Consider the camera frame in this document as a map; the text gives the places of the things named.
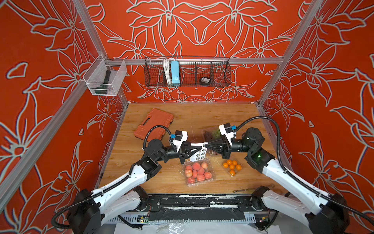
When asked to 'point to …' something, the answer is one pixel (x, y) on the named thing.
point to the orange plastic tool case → (155, 118)
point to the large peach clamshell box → (196, 172)
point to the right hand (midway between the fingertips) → (206, 145)
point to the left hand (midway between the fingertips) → (200, 147)
